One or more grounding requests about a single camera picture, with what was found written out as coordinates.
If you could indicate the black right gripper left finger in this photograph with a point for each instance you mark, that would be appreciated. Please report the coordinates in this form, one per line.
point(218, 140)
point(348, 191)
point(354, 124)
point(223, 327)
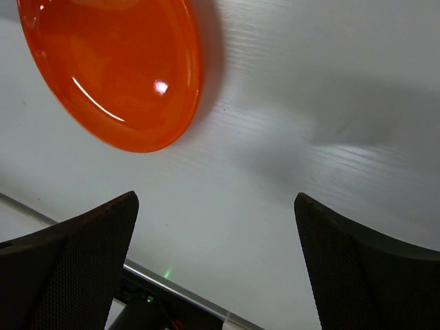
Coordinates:
point(65, 276)

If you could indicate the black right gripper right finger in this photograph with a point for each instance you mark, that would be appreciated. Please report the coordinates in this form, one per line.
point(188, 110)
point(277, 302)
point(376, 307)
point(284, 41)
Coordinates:
point(363, 279)

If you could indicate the orange round plate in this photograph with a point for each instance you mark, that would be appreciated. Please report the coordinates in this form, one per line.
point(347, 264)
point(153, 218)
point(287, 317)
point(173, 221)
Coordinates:
point(129, 72)

